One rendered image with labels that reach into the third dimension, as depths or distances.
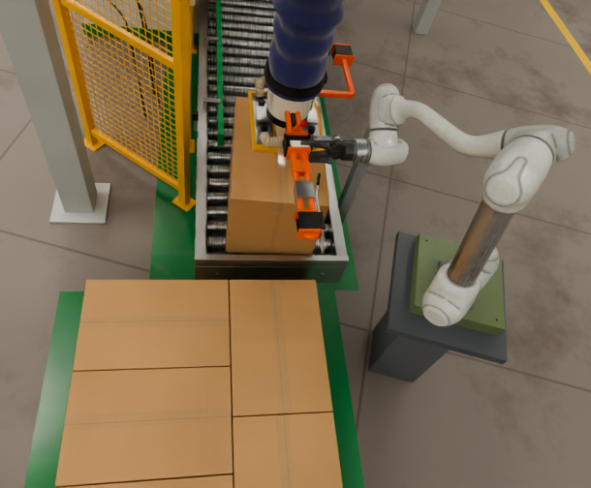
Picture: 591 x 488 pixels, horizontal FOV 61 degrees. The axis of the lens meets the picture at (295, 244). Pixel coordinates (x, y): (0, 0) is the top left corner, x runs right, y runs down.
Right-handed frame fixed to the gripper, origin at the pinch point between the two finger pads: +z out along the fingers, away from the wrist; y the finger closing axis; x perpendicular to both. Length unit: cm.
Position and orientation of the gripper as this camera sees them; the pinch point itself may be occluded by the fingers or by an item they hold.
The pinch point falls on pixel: (297, 148)
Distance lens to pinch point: 182.8
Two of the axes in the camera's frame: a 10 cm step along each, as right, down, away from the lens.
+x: -1.1, -8.4, 5.4
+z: -9.8, 0.0, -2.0
